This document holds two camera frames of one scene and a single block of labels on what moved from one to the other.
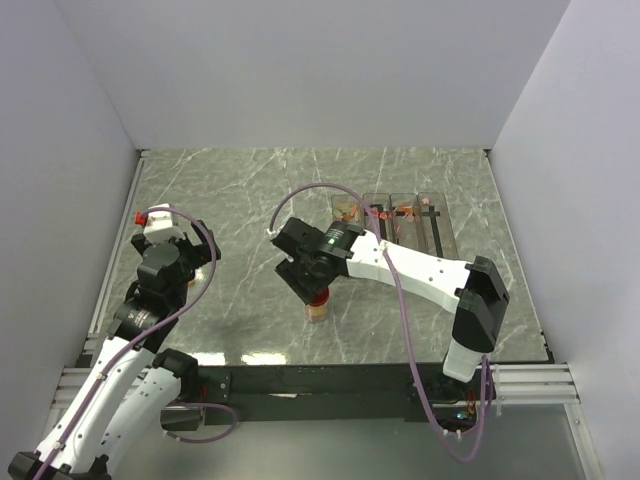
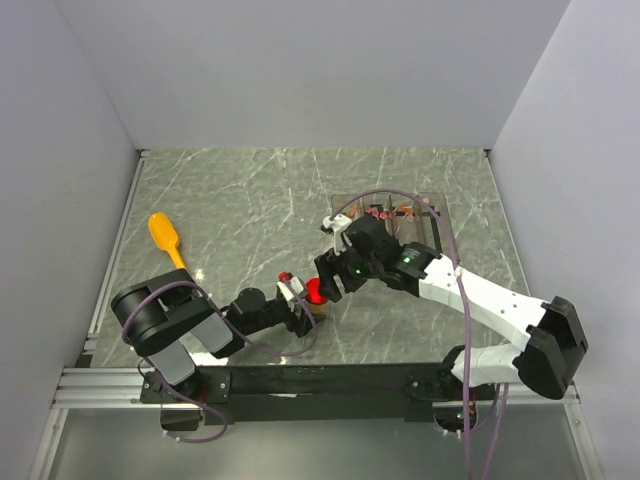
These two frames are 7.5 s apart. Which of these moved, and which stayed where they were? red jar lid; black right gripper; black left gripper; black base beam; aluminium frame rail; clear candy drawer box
Moved: black left gripper; black right gripper
Stayed: red jar lid; aluminium frame rail; clear candy drawer box; black base beam
